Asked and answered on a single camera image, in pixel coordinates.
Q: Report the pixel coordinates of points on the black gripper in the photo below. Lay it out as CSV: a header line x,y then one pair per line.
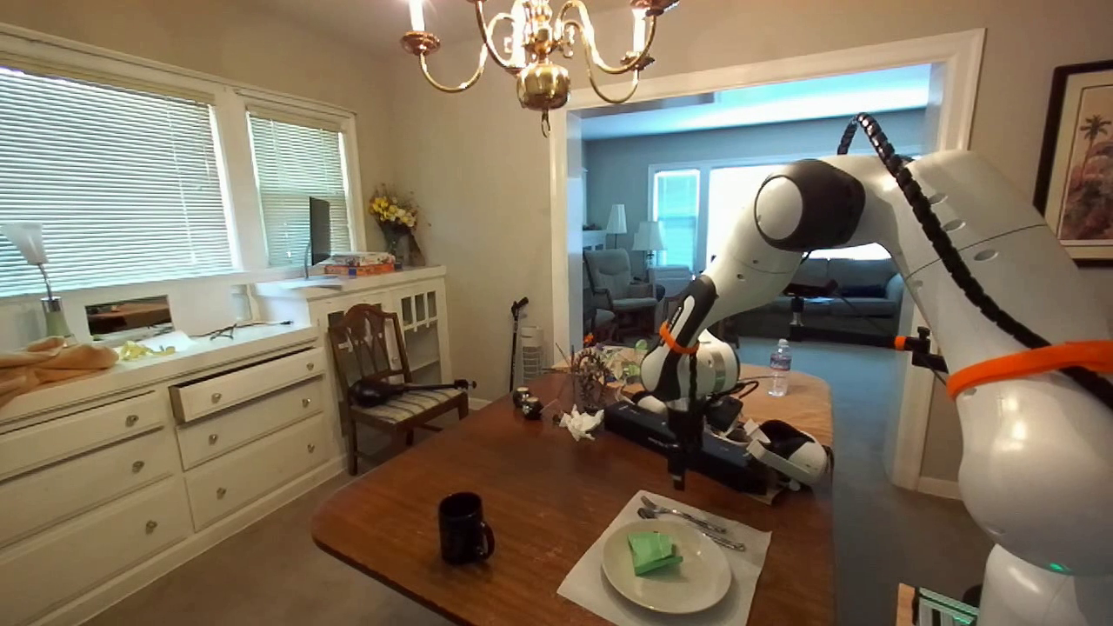
x,y
687,421

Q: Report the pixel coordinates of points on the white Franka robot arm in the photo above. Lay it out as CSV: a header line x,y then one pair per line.
x,y
1020,465

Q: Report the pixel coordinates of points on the white round plate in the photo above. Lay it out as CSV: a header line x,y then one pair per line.
x,y
698,578

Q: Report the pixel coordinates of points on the green folded napkin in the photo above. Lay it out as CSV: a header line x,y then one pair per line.
x,y
652,553

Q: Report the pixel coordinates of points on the black and white handheld vacuum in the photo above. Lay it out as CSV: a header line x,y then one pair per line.
x,y
787,445

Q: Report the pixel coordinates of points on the white crumpled cloth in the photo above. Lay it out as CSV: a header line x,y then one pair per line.
x,y
578,421

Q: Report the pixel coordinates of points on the patterned clutter pile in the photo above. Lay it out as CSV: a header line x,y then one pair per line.
x,y
612,365

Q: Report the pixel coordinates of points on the clear water bottle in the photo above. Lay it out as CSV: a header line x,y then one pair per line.
x,y
781,370

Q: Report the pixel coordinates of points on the white placemat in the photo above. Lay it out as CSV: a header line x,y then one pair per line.
x,y
578,587

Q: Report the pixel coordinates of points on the small black white gadget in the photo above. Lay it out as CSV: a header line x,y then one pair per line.
x,y
528,404

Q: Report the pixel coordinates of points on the grey armchair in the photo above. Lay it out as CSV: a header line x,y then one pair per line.
x,y
612,291

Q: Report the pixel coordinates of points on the black upright stick vacuum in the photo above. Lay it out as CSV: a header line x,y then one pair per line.
x,y
519,350

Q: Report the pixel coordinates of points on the black mug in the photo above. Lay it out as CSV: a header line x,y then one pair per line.
x,y
460,525

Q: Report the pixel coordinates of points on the grey sofa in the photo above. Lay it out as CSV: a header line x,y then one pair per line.
x,y
852,291

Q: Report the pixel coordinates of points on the white table lamp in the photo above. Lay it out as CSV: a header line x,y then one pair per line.
x,y
618,225

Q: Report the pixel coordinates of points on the white glass-door cabinet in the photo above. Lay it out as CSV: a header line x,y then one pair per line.
x,y
411,313

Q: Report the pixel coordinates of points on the dark wooden chair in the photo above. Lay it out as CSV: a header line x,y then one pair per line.
x,y
368,350

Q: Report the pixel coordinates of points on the yellow flowers in vase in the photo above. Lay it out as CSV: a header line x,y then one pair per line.
x,y
393,222

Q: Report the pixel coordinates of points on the brass chandelier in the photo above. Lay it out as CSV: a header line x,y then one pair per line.
x,y
540,57

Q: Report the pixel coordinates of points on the narrow white window blind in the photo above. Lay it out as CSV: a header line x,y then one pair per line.
x,y
296,192

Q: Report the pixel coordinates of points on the white drawer dresser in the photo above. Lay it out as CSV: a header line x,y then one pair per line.
x,y
106,490

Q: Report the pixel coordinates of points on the brown crumpled cloth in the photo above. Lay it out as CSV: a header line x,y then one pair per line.
x,y
54,363

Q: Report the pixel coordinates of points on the wide white window blind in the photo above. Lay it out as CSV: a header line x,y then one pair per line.
x,y
110,187

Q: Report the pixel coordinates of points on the white feather duster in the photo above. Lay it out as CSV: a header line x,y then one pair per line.
x,y
35,262

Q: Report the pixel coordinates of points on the black camera mount rod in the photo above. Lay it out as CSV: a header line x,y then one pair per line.
x,y
924,354

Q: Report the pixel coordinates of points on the framed wall picture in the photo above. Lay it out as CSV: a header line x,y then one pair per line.
x,y
1084,160

